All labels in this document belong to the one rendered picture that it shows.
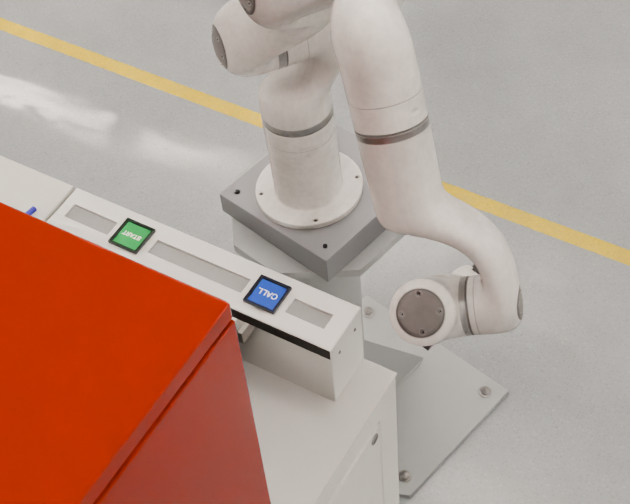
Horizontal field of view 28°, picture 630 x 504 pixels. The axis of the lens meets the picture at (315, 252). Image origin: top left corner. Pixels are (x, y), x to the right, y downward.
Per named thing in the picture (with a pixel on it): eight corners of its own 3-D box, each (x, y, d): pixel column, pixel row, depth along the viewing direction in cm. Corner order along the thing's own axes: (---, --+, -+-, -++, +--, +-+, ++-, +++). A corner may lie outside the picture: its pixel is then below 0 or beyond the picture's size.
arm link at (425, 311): (476, 270, 165) (408, 277, 168) (457, 275, 152) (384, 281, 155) (482, 334, 165) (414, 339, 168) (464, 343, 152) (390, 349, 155)
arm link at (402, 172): (490, 92, 149) (529, 307, 163) (361, 109, 154) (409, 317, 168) (483, 123, 142) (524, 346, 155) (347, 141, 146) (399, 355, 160)
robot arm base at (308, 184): (299, 137, 229) (287, 59, 215) (384, 176, 221) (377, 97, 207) (234, 202, 220) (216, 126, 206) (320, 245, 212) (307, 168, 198)
